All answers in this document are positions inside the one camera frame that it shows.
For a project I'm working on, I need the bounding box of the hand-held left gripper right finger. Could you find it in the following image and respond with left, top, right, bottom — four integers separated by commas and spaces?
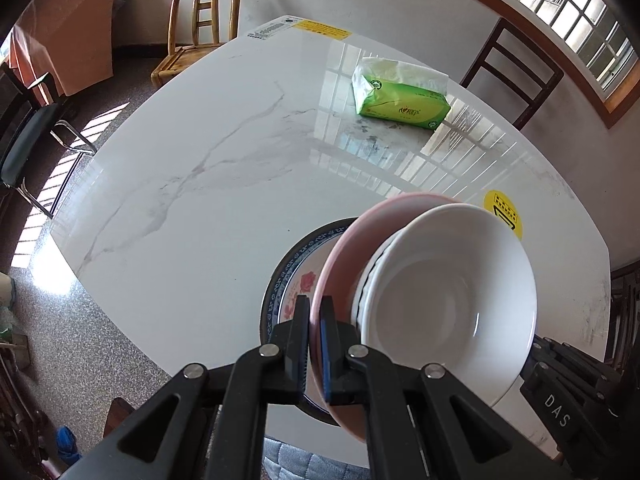
319, 294, 573, 480

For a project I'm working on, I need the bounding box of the white bowl with pink base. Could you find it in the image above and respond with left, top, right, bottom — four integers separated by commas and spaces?
360, 203, 539, 408

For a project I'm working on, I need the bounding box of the grey quilted cloth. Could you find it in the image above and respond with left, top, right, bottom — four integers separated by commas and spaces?
262, 435, 373, 480

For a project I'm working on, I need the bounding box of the blue object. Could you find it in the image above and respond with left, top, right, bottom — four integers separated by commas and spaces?
54, 425, 83, 466

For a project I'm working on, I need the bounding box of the round yellow sticker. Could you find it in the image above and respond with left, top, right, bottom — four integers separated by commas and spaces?
483, 190, 524, 241

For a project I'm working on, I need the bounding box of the wooden framed window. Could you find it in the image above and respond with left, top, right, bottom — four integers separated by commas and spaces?
400, 0, 640, 129

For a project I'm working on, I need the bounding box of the white bowl with blue stripes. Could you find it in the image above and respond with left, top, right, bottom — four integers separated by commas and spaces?
350, 227, 416, 331

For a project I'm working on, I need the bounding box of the orange cardboard box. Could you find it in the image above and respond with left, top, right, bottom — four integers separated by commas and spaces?
9, 0, 125, 98

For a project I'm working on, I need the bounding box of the dark wooden chair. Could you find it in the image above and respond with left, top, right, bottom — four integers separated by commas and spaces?
459, 16, 565, 131

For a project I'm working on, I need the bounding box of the dark wooden furniture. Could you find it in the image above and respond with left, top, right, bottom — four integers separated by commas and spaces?
602, 265, 640, 376

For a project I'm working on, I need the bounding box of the black office chair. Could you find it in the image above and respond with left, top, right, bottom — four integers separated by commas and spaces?
0, 62, 98, 221

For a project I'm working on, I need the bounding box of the white table label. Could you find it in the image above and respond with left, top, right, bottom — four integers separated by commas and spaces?
244, 16, 296, 41

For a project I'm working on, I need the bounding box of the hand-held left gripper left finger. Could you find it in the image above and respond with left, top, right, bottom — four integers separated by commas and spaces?
62, 294, 313, 480

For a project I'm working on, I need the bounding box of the green tissue pack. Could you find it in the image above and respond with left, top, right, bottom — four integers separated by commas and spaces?
351, 57, 451, 132

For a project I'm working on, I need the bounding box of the yellow rectangular sticker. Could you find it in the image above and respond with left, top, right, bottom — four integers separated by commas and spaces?
291, 18, 352, 41

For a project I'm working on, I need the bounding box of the blue floral plate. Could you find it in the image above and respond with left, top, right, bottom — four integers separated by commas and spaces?
262, 217, 361, 413
258, 217, 361, 418

